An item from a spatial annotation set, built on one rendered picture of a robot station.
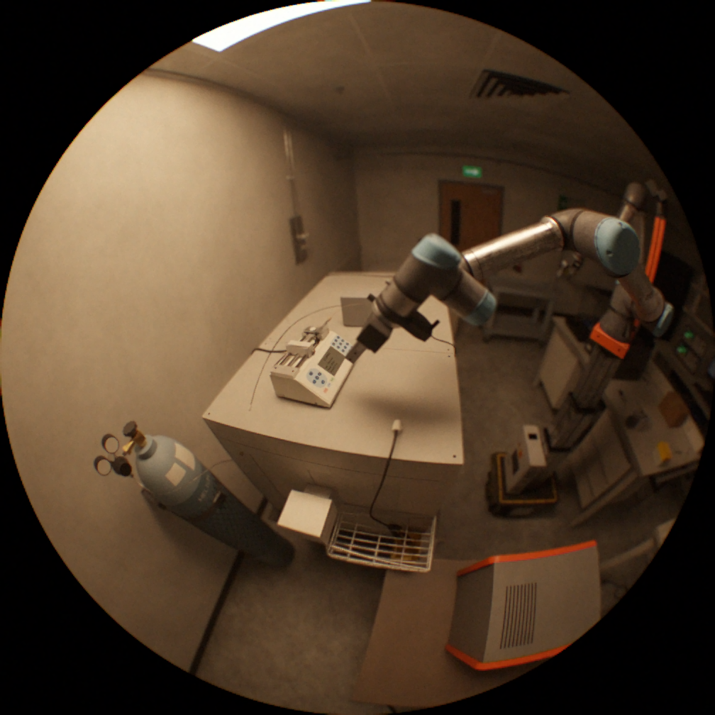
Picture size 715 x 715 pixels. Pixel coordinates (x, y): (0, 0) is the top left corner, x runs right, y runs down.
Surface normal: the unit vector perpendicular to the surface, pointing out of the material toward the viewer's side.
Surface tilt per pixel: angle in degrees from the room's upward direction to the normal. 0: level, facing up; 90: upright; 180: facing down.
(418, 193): 90
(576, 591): 0
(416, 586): 0
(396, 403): 0
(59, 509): 90
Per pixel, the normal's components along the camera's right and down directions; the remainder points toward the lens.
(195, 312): 0.97, 0.07
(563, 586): -0.07, -0.80
